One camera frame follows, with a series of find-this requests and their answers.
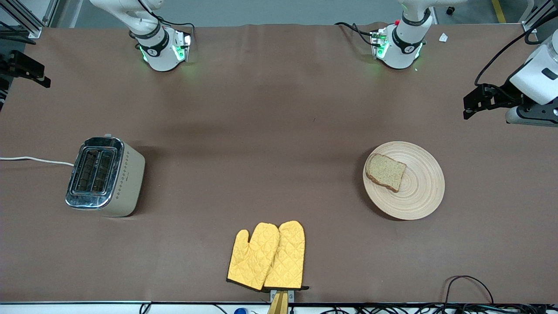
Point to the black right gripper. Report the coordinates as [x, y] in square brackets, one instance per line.
[13, 62]

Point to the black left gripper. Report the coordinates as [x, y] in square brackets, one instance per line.
[504, 94]

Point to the round wooden plate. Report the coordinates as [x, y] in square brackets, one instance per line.
[420, 192]

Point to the brown bread slice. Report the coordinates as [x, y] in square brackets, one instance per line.
[386, 172]

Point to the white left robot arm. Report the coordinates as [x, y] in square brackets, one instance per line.
[403, 48]

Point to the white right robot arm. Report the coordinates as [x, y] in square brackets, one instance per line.
[161, 54]

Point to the cream and chrome toaster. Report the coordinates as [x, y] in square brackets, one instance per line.
[124, 183]

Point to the white paper scrap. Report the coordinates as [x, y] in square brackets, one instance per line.
[443, 37]

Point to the base connector box green light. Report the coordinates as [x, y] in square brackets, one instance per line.
[182, 46]
[378, 43]

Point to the brown table cover cloth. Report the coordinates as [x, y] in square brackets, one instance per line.
[279, 109]

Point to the yellow quilted oven mitt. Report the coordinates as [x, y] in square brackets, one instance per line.
[250, 261]
[287, 257]

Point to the aluminium frame profile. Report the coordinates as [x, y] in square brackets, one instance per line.
[32, 28]
[534, 22]

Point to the grey metal bracket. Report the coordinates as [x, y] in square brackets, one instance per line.
[290, 295]

